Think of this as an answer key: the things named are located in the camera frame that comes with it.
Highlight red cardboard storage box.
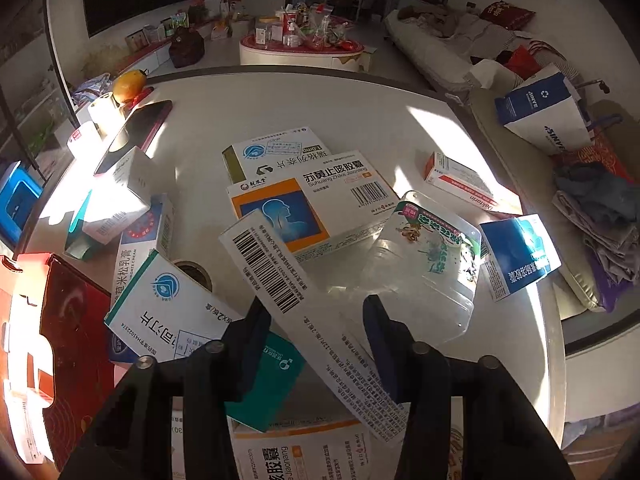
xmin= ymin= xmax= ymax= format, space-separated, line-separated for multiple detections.
xmin=1 ymin=252 xmax=114 ymax=470

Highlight red cushion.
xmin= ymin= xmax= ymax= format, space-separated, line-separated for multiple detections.
xmin=480 ymin=1 xmax=536 ymax=30

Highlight dark maroon bag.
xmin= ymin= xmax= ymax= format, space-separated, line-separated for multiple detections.
xmin=169 ymin=26 xmax=205 ymax=68

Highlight pile of folded clothes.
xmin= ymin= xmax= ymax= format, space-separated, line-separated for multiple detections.
xmin=552 ymin=162 xmax=639 ymax=285

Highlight white olive medicine box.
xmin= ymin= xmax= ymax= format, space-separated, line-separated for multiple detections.
xmin=222 ymin=127 xmax=331 ymax=183

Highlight orange blue throat medicine box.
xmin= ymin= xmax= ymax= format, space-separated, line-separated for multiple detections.
xmin=227 ymin=151 xmax=399 ymax=261

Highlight blue plastic stool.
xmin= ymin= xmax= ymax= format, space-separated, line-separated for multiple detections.
xmin=0 ymin=162 xmax=42 ymax=248

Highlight blue white paper bag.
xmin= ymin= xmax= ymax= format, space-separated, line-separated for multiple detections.
xmin=495 ymin=64 xmax=591 ymax=155

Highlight white sofa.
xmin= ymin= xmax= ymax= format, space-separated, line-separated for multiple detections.
xmin=384 ymin=6 xmax=582 ymax=96

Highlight white box in sunlight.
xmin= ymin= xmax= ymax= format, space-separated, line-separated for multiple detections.
xmin=81 ymin=148 xmax=155 ymax=245

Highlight round white red coffee table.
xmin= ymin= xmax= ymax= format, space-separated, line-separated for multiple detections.
xmin=239 ymin=16 xmax=372 ymax=73

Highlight black smartphone red case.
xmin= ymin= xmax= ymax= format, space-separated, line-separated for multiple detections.
xmin=94 ymin=100 xmax=174 ymax=174

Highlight orange fruit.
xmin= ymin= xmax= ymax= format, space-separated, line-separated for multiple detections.
xmin=112 ymin=70 xmax=146 ymax=104

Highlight white red medicine box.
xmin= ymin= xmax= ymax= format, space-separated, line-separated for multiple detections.
xmin=424 ymin=152 xmax=498 ymax=210

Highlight clear plastic zip bag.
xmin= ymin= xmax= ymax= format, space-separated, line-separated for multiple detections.
xmin=332 ymin=191 xmax=482 ymax=347

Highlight white teal medicine box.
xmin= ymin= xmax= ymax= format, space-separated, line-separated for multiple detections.
xmin=104 ymin=250 xmax=241 ymax=362

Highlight blue white medicine box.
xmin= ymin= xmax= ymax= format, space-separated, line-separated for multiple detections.
xmin=480 ymin=214 xmax=561 ymax=301

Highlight long white barcode medicine box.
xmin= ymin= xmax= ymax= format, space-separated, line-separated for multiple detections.
xmin=220 ymin=211 xmax=409 ymax=446

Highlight dark teal small box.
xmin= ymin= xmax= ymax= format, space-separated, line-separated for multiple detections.
xmin=226 ymin=333 xmax=306 ymax=432

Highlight orange white box at bottom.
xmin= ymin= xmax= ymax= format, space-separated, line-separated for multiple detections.
xmin=231 ymin=419 xmax=371 ymax=480

